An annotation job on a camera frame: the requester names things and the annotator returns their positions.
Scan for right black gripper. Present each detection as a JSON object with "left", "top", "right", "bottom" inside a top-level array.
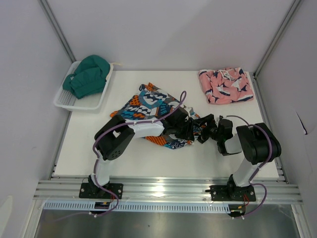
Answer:
[{"left": 193, "top": 114, "right": 221, "bottom": 144}]

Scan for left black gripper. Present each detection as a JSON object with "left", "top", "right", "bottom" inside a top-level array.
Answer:
[{"left": 173, "top": 119, "right": 194, "bottom": 141}]

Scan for blue patterned shorts pile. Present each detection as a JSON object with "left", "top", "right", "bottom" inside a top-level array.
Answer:
[{"left": 110, "top": 83, "right": 206, "bottom": 149}]

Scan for pink shark print shorts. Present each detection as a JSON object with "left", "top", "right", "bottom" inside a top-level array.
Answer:
[{"left": 198, "top": 67, "right": 254, "bottom": 105}]

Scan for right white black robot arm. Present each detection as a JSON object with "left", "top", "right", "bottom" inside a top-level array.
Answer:
[{"left": 193, "top": 114, "right": 281, "bottom": 201}]

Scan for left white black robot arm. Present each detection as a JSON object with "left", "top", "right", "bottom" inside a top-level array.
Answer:
[{"left": 88, "top": 108, "right": 195, "bottom": 198}]

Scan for teal green shorts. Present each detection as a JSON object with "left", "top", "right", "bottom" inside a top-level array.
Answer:
[{"left": 62, "top": 55, "right": 110, "bottom": 99}]

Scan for white plastic basket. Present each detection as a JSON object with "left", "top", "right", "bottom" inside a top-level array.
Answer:
[{"left": 53, "top": 60, "right": 114, "bottom": 113}]

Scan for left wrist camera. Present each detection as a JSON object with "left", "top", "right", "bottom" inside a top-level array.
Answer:
[{"left": 183, "top": 107, "right": 197, "bottom": 119}]

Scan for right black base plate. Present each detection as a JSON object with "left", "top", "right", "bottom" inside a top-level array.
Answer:
[{"left": 205, "top": 185, "right": 256, "bottom": 202}]

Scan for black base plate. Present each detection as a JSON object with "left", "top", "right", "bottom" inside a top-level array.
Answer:
[
  {"left": 205, "top": 185, "right": 256, "bottom": 202},
  {"left": 79, "top": 182, "right": 123, "bottom": 199}
]

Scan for slotted white cable duct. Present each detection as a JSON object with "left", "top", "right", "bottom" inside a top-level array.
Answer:
[{"left": 43, "top": 200, "right": 230, "bottom": 214}]

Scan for aluminium mounting rail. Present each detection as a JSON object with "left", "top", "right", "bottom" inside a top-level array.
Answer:
[{"left": 33, "top": 177, "right": 303, "bottom": 204}]

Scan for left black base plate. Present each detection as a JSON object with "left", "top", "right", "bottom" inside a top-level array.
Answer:
[{"left": 79, "top": 182, "right": 123, "bottom": 199}]

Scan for right aluminium frame post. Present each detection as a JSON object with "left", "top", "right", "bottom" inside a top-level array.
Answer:
[{"left": 253, "top": 0, "right": 304, "bottom": 79}]

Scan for aluminium frame post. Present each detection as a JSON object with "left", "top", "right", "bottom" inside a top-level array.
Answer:
[
  {"left": 38, "top": 0, "right": 76, "bottom": 62},
  {"left": 253, "top": 0, "right": 304, "bottom": 79}
]

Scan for left aluminium frame post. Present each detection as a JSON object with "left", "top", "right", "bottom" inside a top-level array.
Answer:
[{"left": 38, "top": 0, "right": 76, "bottom": 62}]

